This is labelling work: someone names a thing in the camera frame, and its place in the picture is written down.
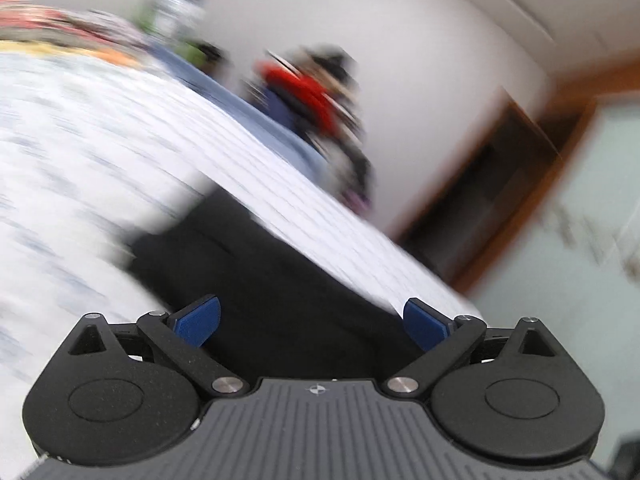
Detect black pants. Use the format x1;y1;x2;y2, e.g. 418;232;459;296
127;188;423;382

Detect frosted glass sliding door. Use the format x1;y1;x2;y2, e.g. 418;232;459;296
469;98;639;468

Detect white script-print bed quilt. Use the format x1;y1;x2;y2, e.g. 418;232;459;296
1;52;473;479

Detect blue blanket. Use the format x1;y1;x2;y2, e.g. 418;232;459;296
149;41;328;186

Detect pile of clothes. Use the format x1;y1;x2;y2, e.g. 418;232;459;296
246;44;373;217

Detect floral colourful quilt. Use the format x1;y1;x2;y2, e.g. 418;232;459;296
1;0;151;68

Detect brown wooden wardrobe frame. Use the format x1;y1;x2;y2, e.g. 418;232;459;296
392;56;639;294

